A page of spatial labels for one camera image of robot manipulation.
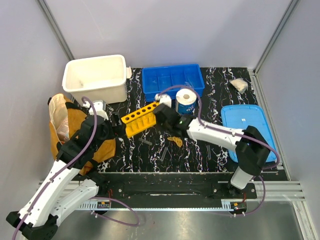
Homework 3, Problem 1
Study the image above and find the wrapped tissue paper roll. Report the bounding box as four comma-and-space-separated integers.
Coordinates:
175, 87, 197, 115

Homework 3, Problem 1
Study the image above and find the white plastic bin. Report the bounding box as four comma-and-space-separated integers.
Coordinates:
62, 54, 132, 104

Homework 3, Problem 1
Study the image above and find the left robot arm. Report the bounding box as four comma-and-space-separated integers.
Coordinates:
6, 112, 124, 240

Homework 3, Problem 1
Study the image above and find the blue compartment tray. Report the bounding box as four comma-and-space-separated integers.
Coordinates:
142, 64, 205, 102

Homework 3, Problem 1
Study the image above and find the yellow test tube rack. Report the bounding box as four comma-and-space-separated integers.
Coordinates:
121, 102, 159, 138

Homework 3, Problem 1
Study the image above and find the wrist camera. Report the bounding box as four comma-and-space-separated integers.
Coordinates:
83, 100, 109, 120
154, 93, 172, 108

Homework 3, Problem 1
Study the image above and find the white gauze in bag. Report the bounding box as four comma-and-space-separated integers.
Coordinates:
229, 78, 248, 94

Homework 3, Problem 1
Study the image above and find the tan rubber tubing knot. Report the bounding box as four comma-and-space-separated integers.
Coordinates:
167, 136, 183, 148

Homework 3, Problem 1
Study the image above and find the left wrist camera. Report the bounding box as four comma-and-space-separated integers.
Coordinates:
83, 100, 109, 120

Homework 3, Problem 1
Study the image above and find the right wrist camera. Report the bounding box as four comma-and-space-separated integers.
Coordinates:
154, 93, 172, 108

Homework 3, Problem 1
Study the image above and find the glass test tube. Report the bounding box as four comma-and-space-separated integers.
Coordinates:
160, 146, 168, 162
206, 145, 212, 160
138, 138, 153, 146

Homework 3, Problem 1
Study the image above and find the light blue plastic lid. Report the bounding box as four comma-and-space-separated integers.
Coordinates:
220, 104, 277, 150

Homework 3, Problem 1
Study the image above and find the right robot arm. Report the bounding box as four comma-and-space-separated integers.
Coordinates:
153, 103, 271, 198

